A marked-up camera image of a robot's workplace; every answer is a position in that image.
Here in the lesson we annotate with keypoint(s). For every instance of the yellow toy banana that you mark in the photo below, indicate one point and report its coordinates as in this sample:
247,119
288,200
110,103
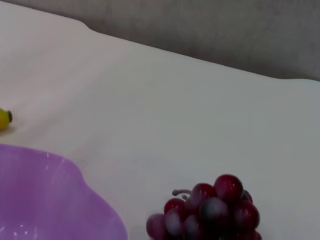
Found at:
3,118

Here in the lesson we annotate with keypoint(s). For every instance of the purple wavy plastic bowl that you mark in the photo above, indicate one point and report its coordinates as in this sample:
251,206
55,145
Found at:
37,195

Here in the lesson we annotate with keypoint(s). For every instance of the dark red grape bunch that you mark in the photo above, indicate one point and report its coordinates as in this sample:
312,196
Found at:
212,212

